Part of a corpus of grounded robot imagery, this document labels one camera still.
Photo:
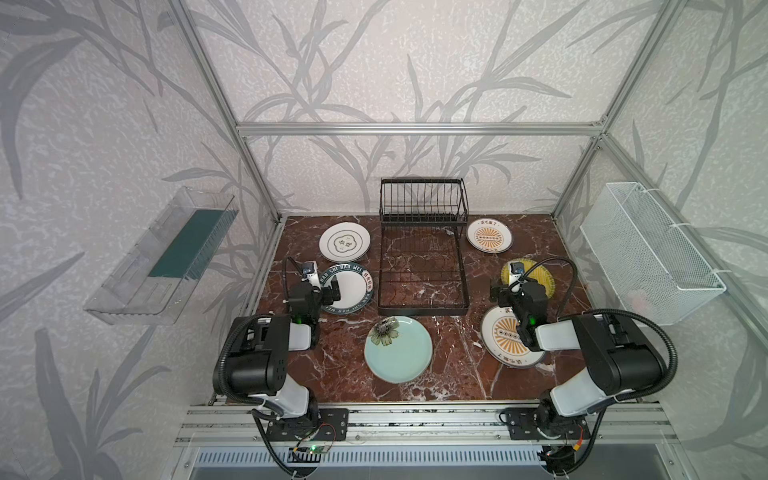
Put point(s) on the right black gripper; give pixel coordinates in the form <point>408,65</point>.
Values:
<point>504,294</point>

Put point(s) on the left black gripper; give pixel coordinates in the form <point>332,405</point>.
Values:
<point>327,289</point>

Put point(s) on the yellow green woven plate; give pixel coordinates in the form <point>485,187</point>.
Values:
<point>542,275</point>

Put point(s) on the small white orange sunburst plate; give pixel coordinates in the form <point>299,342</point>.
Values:
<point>489,236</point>

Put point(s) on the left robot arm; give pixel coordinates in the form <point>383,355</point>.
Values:
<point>252,364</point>

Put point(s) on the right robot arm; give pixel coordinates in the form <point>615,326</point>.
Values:
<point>626,355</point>

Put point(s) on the large white orange sunburst plate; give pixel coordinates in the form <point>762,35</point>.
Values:
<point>500,337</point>

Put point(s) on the white plate green lettered rim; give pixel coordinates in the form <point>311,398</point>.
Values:
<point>355,285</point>

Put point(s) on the white plate grey flower outline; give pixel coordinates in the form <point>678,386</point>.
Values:
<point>344,242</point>

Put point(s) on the mint green flower plate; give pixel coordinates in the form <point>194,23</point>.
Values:
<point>398,349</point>

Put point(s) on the pink object in basket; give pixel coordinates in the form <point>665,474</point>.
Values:
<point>639,301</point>

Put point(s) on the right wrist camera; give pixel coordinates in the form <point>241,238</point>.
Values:
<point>514,270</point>

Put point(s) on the black wire dish rack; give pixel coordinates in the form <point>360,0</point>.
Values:
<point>422,269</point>

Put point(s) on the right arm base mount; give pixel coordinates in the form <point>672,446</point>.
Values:
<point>542,423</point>

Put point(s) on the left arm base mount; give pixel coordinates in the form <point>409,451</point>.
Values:
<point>325,424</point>

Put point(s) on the white wire mesh basket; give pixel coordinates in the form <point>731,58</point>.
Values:
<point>640,247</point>

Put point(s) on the clear plastic wall bin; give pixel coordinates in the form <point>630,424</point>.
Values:
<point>154,281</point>

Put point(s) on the aluminium front rail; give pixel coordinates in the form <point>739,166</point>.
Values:
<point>420,423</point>

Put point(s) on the aluminium cage frame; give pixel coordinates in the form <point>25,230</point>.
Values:
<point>599,132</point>

